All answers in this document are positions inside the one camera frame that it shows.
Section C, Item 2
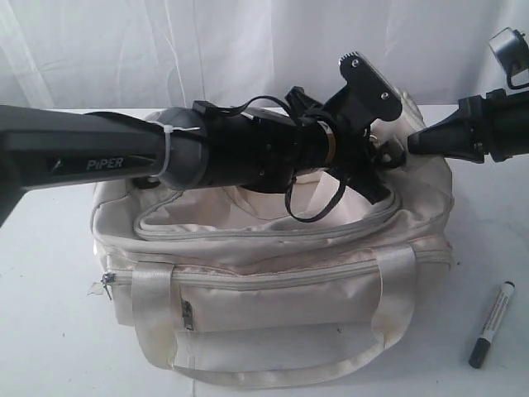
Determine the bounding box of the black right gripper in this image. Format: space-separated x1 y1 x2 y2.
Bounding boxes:
407 89 528 163

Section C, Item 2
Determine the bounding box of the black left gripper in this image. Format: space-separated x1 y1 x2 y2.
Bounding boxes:
288 86 407 204

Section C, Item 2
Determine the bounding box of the cream fabric duffel bag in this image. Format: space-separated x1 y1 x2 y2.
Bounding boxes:
91 87 457 381

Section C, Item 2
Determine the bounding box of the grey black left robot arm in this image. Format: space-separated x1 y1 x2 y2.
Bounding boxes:
1 87 403 218

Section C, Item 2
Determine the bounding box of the white marker black cap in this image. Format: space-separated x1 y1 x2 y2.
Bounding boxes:
468 281 515 369

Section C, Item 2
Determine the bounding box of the white backdrop curtain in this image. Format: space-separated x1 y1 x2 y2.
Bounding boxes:
1 1 528 109

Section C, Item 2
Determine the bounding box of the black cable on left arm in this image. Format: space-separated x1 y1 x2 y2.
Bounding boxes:
193 96 348 224

